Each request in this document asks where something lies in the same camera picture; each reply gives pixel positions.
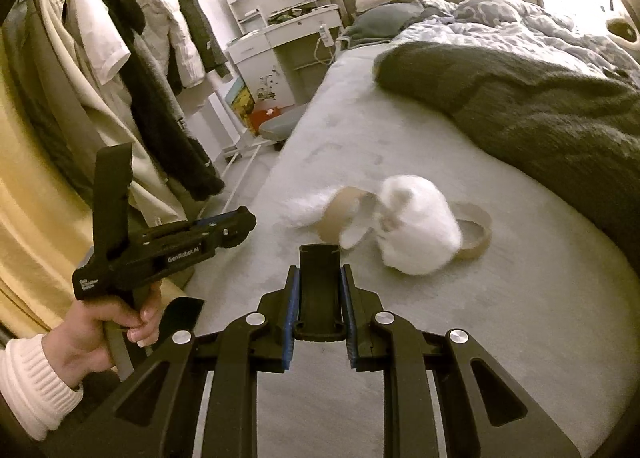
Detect yellow curtain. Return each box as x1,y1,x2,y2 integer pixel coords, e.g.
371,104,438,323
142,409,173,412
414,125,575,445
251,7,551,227
0,38,151,339

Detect grey bed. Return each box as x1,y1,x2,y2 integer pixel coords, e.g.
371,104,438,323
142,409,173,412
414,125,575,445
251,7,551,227
182,38,640,458

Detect dark grey fleece blanket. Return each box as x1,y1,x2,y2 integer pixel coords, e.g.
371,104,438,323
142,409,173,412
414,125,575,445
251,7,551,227
375,41,640,279

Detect grey cushioned stool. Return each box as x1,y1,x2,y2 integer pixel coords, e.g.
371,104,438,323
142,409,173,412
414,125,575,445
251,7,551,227
257,106,306,151

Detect patterned grey duvet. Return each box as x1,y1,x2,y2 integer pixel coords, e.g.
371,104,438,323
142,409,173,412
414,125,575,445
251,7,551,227
395,0,640,84

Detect dark green vest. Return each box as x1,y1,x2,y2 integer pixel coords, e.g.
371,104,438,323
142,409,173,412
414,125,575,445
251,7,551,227
152,0,233,79

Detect yellow field painting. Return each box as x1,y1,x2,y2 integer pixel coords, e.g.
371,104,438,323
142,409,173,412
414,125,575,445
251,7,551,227
225,78,256,135

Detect grey-blue pillow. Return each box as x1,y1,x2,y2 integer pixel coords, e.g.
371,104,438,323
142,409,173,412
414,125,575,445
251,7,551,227
342,3,426,46

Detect white fluffy cloth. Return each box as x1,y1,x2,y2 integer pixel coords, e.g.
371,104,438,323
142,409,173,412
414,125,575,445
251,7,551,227
339,174,463,276

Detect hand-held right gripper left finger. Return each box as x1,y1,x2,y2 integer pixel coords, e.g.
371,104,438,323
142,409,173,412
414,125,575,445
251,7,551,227
55,265,301,458

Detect hanging clothes on rack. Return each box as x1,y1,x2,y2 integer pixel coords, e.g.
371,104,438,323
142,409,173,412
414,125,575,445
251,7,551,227
35,0,196,234

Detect person's left forearm white sleeve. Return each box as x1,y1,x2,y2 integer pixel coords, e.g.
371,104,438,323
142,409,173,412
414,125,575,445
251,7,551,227
0,333,83,441

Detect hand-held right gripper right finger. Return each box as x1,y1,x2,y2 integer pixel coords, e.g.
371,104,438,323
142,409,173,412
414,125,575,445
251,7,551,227
341,265,568,458

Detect person's left hand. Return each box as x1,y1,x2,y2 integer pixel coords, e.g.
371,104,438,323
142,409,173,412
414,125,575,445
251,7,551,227
42,283,163,391

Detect white vanity table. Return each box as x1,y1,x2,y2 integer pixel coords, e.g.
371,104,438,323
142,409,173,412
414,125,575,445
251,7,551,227
222,0,341,104

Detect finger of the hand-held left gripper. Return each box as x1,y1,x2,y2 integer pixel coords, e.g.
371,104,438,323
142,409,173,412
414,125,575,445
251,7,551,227
187,205,258,251

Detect cardboard tape core ring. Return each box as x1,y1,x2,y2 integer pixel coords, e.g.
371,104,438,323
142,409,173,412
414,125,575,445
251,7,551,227
450,202,493,261
320,187,377,244

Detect small white fluffy tuft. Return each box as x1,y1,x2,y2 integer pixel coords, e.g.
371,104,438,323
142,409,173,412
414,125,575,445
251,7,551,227
282,188,333,230

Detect white clothes rack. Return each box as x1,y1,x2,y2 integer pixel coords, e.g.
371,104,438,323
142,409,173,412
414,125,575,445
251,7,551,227
222,135,276,211

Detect long black coat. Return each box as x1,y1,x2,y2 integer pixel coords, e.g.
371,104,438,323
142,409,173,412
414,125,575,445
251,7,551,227
120,33,226,201

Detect white t-shirt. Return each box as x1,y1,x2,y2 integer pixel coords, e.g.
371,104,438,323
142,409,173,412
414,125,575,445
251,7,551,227
70,0,132,86

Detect white puffer jacket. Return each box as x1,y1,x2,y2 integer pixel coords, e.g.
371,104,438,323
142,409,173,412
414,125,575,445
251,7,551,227
130,0,206,89

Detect olive knit-hem jacket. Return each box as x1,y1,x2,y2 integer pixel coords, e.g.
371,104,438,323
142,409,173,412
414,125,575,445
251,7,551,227
25,0,131,179

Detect cream cat bed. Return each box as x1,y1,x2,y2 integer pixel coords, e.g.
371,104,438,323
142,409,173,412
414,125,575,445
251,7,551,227
606,18,639,45

